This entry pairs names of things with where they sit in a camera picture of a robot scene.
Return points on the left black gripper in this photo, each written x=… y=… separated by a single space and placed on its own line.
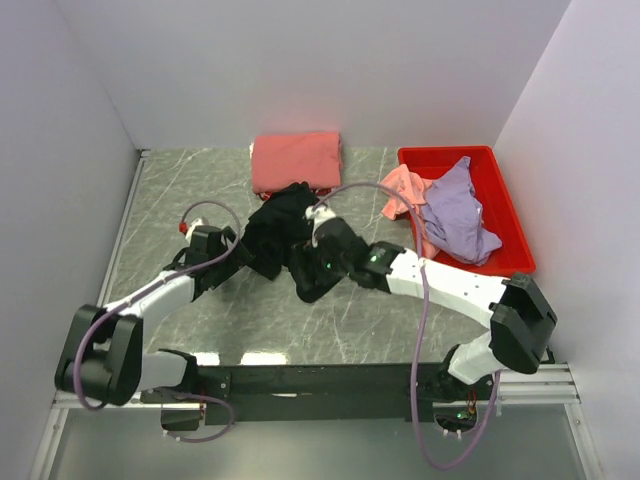
x=237 y=258

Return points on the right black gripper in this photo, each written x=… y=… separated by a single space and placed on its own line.
x=306 y=254

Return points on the black t shirt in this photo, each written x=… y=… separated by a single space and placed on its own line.
x=276 y=227

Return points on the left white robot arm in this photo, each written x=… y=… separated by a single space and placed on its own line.
x=103 y=360

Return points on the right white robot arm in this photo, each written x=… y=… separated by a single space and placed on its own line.
x=517 y=317

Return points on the crumpled salmon t shirt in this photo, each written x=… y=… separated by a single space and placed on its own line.
x=413 y=188

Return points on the folded pink t shirt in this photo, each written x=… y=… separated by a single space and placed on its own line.
x=280 y=160

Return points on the crumpled lavender t shirt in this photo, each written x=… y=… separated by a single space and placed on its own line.
x=453 y=217

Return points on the red plastic bin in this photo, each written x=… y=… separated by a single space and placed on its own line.
x=499 y=213

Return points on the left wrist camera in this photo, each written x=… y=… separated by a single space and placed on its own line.
x=187 y=228

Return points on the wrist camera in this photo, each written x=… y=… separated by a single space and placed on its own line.
x=319 y=213
x=187 y=228

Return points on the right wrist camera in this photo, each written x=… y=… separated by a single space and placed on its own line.
x=319 y=213

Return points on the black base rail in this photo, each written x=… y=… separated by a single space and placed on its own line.
x=313 y=392

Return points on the aluminium frame rail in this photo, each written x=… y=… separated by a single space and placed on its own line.
x=553 y=384

